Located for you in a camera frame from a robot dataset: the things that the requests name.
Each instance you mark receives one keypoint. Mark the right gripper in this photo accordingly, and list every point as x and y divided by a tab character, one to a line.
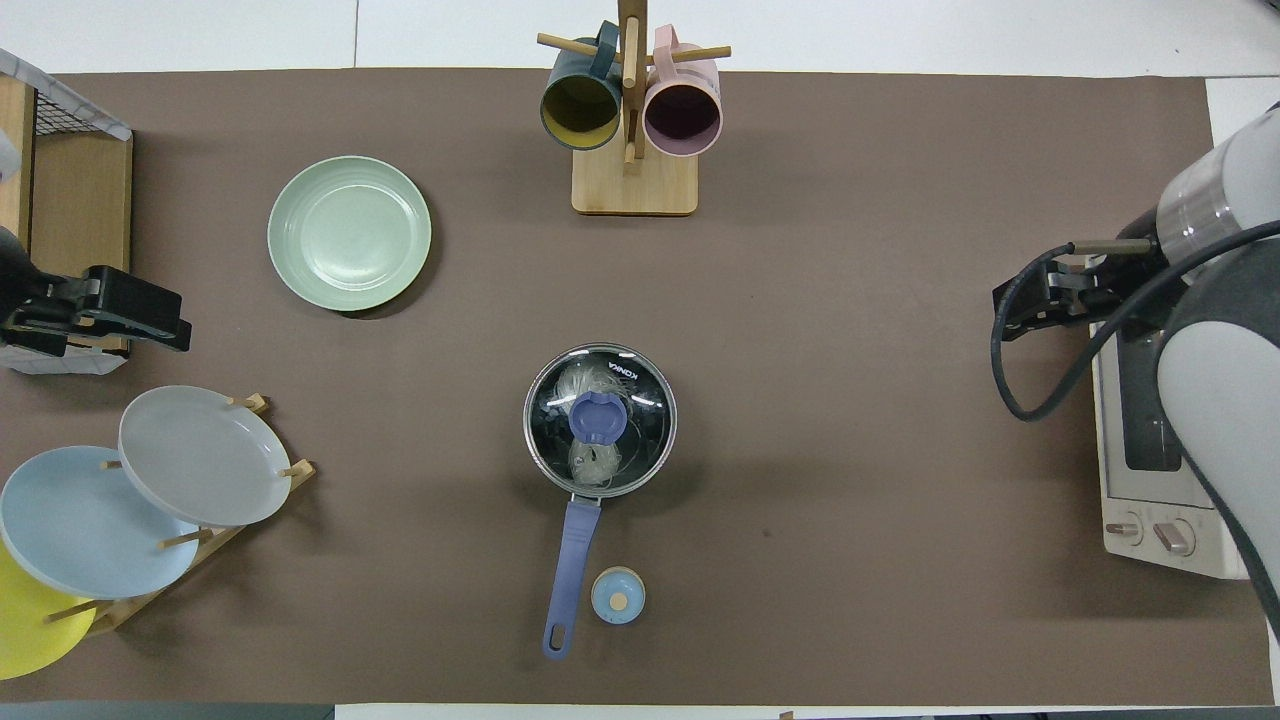
1115	285

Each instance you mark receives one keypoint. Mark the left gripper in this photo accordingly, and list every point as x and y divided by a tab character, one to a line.
45	315

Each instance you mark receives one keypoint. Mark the glass lid blue knob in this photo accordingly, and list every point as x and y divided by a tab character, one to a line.
598	418

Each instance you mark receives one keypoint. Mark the translucent white vermicelli bundle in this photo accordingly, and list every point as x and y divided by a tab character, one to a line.
595	465

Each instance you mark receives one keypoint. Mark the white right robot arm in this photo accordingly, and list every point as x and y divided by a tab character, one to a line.
1230	350

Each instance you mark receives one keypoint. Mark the grey plate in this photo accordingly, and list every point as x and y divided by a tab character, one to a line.
200	455

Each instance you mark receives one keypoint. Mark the light blue plate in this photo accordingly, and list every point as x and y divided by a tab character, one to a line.
80	525

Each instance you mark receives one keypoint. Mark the pale green plate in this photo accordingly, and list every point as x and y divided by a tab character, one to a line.
350	235

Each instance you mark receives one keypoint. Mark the wooden plate rack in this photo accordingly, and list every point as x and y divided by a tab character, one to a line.
225	540

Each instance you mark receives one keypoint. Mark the yellow plate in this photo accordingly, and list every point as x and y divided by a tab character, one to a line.
25	630

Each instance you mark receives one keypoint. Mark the beige toaster oven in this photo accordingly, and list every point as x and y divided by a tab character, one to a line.
1140	500

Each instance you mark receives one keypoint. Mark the brown table mat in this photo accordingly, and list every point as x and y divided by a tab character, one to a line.
850	560

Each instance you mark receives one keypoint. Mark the pink mug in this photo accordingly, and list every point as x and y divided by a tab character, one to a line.
683	115

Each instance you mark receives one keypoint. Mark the wooden mug tree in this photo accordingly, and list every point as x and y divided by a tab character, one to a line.
635	185

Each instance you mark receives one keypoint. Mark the dark teal mug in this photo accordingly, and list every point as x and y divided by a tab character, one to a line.
580	110

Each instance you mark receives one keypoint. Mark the small blue round jar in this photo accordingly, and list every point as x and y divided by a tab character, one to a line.
618	596

